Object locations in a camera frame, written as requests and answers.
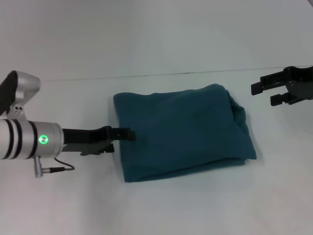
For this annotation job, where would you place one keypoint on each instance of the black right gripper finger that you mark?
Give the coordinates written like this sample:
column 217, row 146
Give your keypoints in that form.
column 280, row 99
column 267, row 83

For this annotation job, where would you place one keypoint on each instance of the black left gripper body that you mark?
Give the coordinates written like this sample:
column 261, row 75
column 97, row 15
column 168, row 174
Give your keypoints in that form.
column 85, row 139

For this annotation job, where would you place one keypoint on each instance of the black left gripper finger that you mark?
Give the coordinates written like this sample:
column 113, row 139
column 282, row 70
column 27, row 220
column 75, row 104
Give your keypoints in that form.
column 122, row 134
column 110, row 148

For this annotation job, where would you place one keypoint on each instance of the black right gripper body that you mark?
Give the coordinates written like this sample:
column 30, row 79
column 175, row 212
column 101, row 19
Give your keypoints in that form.
column 299, row 84

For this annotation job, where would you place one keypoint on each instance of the blue t-shirt with FREE print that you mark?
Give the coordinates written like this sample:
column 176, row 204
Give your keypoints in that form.
column 183, row 132

